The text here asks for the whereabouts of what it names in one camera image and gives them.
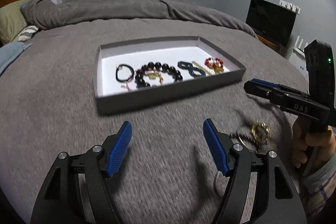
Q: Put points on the olive green pillow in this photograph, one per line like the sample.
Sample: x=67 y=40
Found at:
x=12 y=21

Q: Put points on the white router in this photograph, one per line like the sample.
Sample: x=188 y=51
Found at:
x=299 y=47

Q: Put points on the grey rolled duvet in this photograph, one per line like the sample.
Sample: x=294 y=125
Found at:
x=46 y=15

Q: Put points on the gold pearl hair clip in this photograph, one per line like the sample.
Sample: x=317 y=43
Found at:
x=201 y=68

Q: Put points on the grey shallow cardboard box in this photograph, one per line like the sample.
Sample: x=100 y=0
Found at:
x=135 y=74

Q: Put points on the grey white striped pillow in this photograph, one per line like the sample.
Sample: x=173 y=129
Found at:
x=26 y=34

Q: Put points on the silver thin bangle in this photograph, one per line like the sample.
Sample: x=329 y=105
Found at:
x=218 y=184

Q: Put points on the person right hand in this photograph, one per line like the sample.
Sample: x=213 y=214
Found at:
x=302 y=139

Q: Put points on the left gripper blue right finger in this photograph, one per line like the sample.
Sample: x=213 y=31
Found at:
x=219 y=144

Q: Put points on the white wall hook rack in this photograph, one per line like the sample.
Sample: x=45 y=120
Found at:
x=290 y=6

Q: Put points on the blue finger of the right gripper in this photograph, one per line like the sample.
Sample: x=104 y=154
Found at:
x=263 y=88
x=274 y=98

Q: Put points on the wooden desk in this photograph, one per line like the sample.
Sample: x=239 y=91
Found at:
x=269 y=44

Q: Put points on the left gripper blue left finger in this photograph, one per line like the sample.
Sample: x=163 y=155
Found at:
x=115 y=147

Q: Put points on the grey bed cover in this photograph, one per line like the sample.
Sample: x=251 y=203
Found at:
x=48 y=106

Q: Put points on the black monitor screen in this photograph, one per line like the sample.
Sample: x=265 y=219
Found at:
x=273 y=22

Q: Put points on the light blue blanket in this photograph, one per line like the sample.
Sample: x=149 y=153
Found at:
x=10 y=52

